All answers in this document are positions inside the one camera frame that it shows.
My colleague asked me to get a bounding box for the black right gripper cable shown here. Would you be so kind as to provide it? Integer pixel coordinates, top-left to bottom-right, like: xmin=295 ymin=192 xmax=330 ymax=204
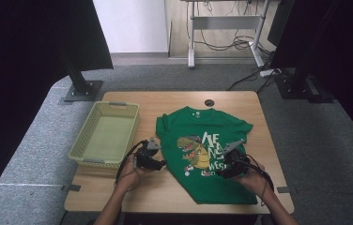
xmin=242 ymin=154 xmax=276 ymax=208

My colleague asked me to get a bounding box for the black floor cable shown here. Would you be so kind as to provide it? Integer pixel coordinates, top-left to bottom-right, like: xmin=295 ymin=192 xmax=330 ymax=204
xmin=225 ymin=51 xmax=277 ymax=95

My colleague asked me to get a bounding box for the yellow-green plastic basket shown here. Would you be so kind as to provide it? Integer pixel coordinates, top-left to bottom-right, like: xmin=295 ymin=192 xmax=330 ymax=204
xmin=68 ymin=100 xmax=141 ymax=170

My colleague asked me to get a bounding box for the black metal stand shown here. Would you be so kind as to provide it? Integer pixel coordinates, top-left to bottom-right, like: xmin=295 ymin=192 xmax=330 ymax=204
xmin=59 ymin=52 xmax=104 ymax=105
xmin=273 ymin=60 xmax=336 ymax=104

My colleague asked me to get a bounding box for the bundle of black cables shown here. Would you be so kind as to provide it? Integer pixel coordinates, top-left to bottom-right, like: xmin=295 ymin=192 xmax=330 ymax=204
xmin=192 ymin=0 xmax=276 ymax=53

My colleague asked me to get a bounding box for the person's right hand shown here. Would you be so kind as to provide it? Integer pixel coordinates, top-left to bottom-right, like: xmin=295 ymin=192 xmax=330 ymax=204
xmin=231 ymin=160 xmax=271 ymax=199

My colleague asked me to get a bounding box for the black curtain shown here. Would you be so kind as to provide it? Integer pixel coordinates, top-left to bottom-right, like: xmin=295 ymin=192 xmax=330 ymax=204
xmin=269 ymin=0 xmax=353 ymax=152
xmin=0 ymin=0 xmax=115 ymax=218

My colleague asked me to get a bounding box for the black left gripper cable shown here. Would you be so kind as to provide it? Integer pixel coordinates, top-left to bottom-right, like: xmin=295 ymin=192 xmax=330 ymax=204
xmin=114 ymin=140 xmax=150 ymax=189

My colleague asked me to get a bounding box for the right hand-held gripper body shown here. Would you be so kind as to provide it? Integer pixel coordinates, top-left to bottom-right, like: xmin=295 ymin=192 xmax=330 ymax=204
xmin=222 ymin=138 xmax=252 ymax=180

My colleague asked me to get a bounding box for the white desk frame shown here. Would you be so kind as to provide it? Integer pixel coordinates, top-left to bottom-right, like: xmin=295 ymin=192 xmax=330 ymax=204
xmin=180 ymin=0 xmax=274 ymax=69

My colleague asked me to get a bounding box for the person's left hand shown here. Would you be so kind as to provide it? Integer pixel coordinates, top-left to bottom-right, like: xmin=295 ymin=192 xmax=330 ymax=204
xmin=115 ymin=153 xmax=150 ymax=192

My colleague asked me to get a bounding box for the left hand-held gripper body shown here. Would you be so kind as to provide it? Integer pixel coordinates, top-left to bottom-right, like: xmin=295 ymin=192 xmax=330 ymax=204
xmin=134 ymin=136 xmax=162 ymax=172

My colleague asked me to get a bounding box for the green printed t-shirt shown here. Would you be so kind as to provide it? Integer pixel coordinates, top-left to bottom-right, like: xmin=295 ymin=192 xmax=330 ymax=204
xmin=155 ymin=105 xmax=259 ymax=206

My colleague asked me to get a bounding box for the white power strip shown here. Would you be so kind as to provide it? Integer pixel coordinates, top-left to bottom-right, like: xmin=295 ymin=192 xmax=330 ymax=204
xmin=259 ymin=67 xmax=283 ymax=79

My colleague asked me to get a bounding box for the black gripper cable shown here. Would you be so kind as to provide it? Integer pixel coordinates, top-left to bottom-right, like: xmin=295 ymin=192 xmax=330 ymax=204
xmin=114 ymin=140 xmax=150 ymax=189
xmin=242 ymin=154 xmax=276 ymax=208

